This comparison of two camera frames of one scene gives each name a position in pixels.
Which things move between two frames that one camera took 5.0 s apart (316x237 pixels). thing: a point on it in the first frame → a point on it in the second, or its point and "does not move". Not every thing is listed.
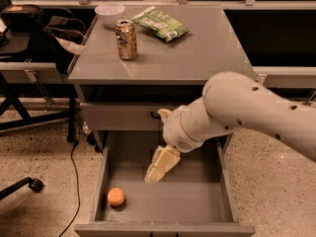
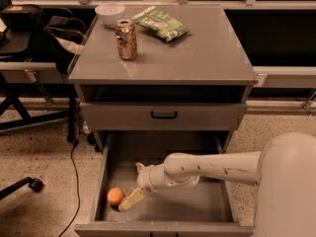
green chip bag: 166,27 does not move
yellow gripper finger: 164,114 → 140,167
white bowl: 109,13 does not move
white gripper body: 175,131 → 147,180
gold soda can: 126,37 does not move
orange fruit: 116,196 does not move
